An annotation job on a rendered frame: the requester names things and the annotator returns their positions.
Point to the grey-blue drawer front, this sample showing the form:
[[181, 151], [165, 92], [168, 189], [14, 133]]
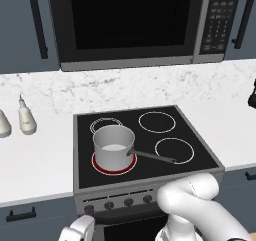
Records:
[[238, 195], [43, 225]]

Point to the grey-blue cupboard door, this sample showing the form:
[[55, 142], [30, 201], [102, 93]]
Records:
[[16, 28], [250, 51]]

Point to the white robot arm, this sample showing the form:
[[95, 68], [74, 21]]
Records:
[[196, 205]]

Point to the black stove knob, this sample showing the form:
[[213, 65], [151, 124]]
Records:
[[89, 209], [147, 199], [109, 205], [128, 202]]

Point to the black and steel stove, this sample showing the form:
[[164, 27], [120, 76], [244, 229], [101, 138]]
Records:
[[150, 171]]

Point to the white rounded bottle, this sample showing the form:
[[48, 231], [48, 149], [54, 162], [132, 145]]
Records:
[[4, 125]]

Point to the black oven door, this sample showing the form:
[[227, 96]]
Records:
[[133, 228]]

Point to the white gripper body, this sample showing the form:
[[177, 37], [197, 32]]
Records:
[[84, 225]]

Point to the white bottle with thin spout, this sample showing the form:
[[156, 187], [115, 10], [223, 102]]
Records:
[[26, 118]]

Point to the steel and black microwave oven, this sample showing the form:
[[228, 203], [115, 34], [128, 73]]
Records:
[[133, 25]]

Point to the black microwave door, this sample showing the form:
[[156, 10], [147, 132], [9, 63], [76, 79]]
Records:
[[130, 18]]

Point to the black object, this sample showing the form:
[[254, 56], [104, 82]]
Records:
[[252, 98]]

